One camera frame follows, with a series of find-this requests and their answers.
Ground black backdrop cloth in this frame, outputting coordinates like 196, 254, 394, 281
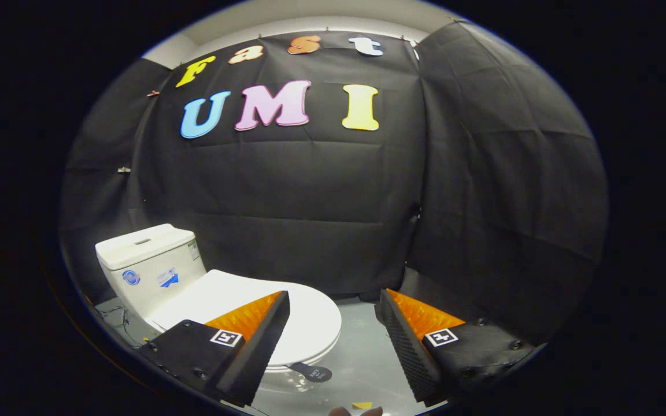
60, 22, 608, 347

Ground white toilet lid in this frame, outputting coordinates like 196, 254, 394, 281
151, 270, 342, 366

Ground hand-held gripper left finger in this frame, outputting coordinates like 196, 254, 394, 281
138, 291, 291, 407

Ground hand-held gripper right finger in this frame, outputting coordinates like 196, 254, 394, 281
379, 289, 537, 404

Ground white ceramic toilet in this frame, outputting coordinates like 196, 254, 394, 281
95, 224, 342, 376

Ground black round lid tab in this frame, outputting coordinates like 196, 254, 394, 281
287, 362, 332, 383

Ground thin black floor cables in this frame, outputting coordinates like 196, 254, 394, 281
98, 303, 160, 348

